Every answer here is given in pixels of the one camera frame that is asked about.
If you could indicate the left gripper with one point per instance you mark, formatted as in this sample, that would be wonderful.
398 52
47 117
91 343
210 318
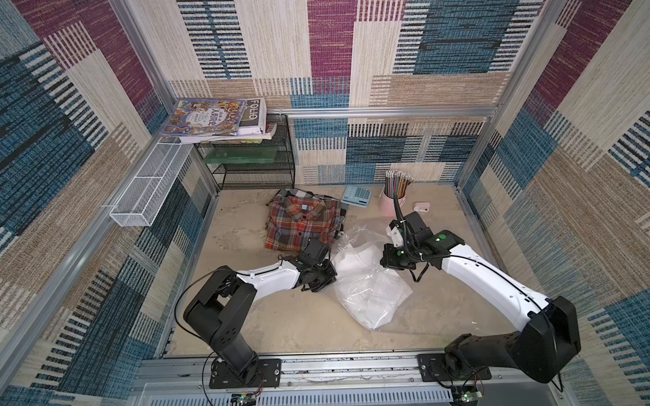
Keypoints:
332 277

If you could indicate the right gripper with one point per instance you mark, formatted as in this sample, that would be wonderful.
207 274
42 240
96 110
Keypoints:
392 259

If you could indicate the red plaid shirt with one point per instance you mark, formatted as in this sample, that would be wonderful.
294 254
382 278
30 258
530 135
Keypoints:
302 221

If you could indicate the clear plastic vacuum bag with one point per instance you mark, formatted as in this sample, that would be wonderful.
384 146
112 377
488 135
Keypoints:
368 279

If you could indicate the black white checked shirt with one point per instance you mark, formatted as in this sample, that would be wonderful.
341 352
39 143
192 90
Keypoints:
337 203

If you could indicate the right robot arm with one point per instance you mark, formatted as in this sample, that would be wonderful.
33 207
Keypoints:
546 336

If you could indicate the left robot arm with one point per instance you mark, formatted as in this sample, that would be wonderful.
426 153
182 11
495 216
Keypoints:
218 311

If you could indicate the pink eraser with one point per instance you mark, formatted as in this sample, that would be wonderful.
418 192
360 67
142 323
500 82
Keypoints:
422 207

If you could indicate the pink pencil cup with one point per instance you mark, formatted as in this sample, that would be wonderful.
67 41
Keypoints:
386 205

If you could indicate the coloured pencils bundle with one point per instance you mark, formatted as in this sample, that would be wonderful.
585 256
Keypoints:
395 183

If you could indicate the teal calculator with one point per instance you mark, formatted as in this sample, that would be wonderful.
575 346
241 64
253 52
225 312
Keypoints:
357 196

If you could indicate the green folder on shelf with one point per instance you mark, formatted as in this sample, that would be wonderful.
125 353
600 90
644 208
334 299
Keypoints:
241 155

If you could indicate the black white Folio book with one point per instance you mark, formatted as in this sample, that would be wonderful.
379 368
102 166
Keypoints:
254 119

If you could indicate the colourful picture book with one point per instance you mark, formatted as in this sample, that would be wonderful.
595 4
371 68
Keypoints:
203 117

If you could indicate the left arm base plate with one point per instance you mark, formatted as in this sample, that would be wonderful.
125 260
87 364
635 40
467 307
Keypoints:
263 373

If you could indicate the black wire shelf rack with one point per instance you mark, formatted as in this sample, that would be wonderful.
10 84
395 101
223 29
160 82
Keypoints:
253 164

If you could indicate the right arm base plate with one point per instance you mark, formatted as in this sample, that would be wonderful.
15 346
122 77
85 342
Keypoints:
439 367

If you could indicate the white wire basket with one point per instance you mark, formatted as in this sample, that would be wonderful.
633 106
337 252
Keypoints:
141 202

